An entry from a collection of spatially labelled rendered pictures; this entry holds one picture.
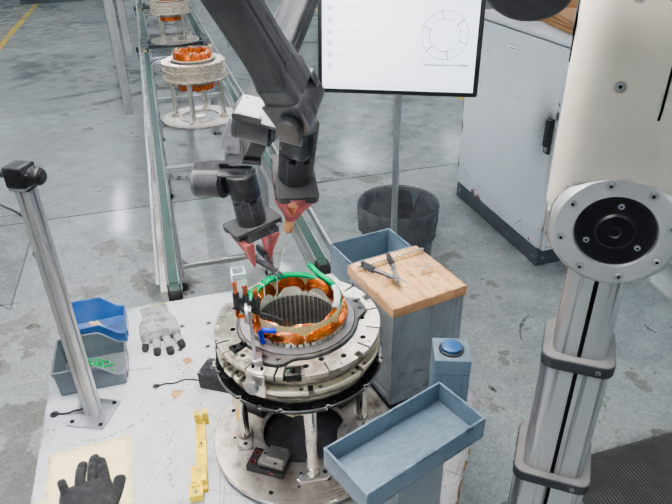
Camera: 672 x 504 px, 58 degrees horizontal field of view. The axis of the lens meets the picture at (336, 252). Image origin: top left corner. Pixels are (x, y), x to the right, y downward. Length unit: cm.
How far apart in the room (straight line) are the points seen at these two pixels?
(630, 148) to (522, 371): 210
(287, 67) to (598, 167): 40
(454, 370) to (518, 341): 177
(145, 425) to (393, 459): 66
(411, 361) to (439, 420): 32
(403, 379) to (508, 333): 164
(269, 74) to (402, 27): 127
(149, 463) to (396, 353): 57
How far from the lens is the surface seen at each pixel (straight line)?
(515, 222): 363
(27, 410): 287
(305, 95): 84
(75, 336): 140
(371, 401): 143
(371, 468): 101
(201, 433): 142
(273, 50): 77
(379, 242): 156
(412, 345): 136
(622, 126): 76
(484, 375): 275
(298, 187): 96
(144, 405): 153
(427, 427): 108
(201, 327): 173
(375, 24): 204
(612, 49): 73
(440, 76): 204
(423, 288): 133
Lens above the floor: 180
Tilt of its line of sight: 31 degrees down
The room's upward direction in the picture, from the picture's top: 1 degrees counter-clockwise
